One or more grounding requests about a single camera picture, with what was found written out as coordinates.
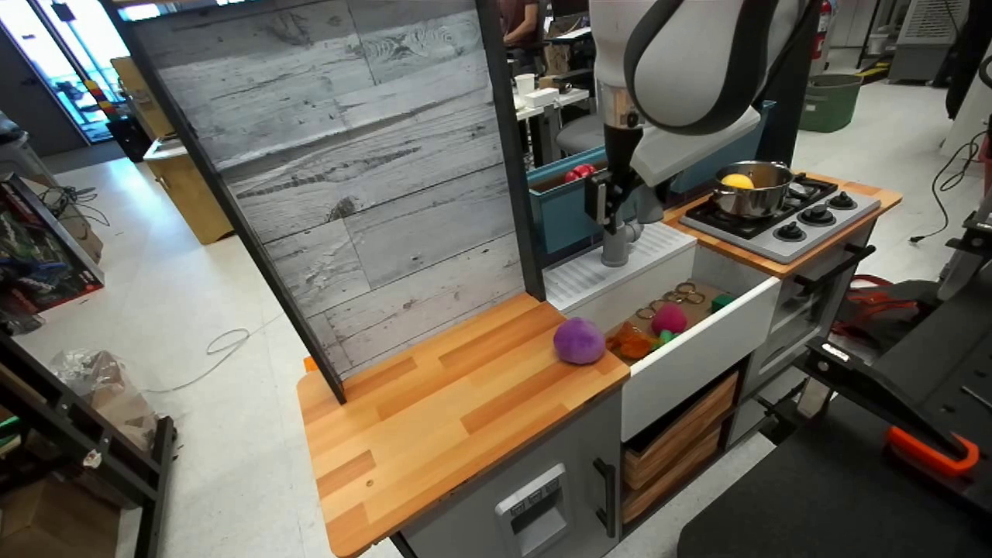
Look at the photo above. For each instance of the white toy sink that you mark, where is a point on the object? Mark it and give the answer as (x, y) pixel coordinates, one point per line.
(700, 345)

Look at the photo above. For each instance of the wooden countertop around stove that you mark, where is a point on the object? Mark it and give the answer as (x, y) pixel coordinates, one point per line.
(826, 263)

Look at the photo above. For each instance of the yellow toy lemon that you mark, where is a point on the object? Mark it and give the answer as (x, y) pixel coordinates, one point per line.
(735, 180)

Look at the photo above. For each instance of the pink toy food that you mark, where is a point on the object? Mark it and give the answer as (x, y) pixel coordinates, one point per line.
(670, 316)

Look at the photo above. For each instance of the clear plastic bag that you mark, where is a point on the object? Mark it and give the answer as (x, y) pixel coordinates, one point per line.
(104, 392)

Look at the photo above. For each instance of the wooden crate drawer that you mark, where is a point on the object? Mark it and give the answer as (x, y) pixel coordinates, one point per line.
(684, 444)

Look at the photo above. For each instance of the grey toy stove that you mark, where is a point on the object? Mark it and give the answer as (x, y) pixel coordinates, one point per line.
(826, 234)

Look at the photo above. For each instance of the grey wood back panel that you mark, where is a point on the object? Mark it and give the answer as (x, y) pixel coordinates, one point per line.
(352, 175)

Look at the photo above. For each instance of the black storage shelf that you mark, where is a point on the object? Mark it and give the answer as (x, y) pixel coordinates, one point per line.
(73, 467)

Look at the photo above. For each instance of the wooden countertop beside sink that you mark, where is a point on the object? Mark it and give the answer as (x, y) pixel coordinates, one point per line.
(445, 422)

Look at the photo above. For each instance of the black stove knob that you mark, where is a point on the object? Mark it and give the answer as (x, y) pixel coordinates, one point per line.
(844, 199)
(790, 229)
(819, 215)

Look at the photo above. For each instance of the grey cabinet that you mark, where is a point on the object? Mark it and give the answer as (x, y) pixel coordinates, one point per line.
(465, 514)

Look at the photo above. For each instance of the steel cooking pot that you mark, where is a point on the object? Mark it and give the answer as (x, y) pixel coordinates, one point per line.
(760, 196)

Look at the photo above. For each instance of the green toy food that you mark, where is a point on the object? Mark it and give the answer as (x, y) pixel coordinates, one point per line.
(723, 303)

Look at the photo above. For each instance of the red toy vegetable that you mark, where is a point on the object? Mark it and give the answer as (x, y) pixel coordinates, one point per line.
(579, 175)

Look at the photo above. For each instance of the black frame post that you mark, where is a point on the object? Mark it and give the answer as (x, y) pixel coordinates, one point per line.
(790, 113)
(220, 204)
(511, 156)

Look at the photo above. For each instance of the green bin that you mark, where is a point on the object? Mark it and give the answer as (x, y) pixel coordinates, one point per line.
(830, 100)

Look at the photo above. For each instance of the grey oven door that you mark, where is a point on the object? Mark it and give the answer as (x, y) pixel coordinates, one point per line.
(794, 311)

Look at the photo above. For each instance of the small green toy piece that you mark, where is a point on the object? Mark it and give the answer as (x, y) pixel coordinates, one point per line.
(665, 337)

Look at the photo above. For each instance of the purple toy ball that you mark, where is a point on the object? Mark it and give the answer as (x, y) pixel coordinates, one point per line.
(577, 342)

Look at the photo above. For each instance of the black burner grate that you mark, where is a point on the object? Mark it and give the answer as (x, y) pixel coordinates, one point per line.
(814, 189)
(713, 217)

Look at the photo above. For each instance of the orange toy food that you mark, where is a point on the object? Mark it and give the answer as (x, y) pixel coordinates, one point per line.
(627, 342)

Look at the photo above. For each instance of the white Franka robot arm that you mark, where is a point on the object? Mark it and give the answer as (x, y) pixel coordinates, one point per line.
(685, 50)

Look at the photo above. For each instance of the wooden box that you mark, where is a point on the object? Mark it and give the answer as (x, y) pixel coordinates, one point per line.
(191, 189)

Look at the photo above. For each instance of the grey toy tap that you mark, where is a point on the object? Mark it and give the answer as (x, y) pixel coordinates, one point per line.
(618, 248)

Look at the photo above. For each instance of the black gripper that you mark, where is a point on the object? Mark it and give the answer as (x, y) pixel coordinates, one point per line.
(625, 149)

